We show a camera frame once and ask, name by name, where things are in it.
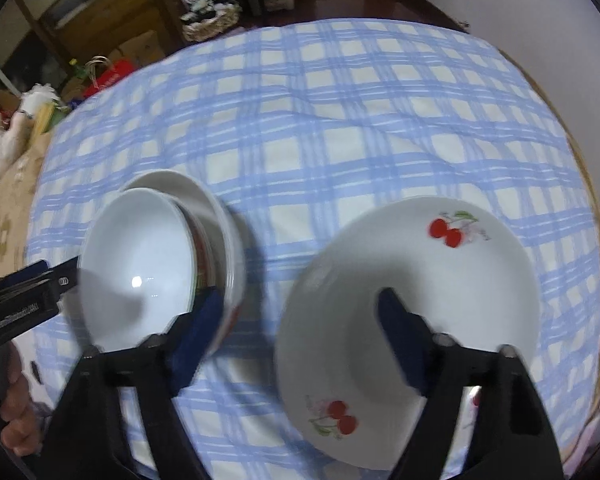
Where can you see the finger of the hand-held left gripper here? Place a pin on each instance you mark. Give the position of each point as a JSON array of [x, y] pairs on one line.
[[15, 277], [62, 282]]

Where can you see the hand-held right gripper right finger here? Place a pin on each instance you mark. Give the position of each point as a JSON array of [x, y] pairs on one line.
[[397, 335]]

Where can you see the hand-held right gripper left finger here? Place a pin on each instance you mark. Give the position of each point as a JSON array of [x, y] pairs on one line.
[[200, 330]]

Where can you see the red patterned bowl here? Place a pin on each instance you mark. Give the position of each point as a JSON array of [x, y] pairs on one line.
[[135, 270]]

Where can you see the white cherry print plate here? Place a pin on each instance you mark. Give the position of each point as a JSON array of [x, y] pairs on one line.
[[360, 270]]

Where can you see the large white bowl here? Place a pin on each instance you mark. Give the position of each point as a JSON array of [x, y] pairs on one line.
[[220, 230]]

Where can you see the person's left hand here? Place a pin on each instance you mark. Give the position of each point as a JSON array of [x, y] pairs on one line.
[[27, 415]]

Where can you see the white plush toy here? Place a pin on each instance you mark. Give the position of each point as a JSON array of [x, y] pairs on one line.
[[10, 135]]

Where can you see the red paper bag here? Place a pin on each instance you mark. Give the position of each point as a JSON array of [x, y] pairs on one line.
[[110, 79]]

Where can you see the blue plaid blanket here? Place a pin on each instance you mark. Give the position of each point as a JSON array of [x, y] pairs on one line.
[[355, 125]]

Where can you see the open cardboard box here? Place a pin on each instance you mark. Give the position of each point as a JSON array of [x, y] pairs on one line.
[[140, 47]]

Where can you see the wooden cabinet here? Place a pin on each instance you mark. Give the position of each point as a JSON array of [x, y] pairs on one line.
[[95, 5]]

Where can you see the wicker basket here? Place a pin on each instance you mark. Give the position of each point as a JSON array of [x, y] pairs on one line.
[[210, 20]]

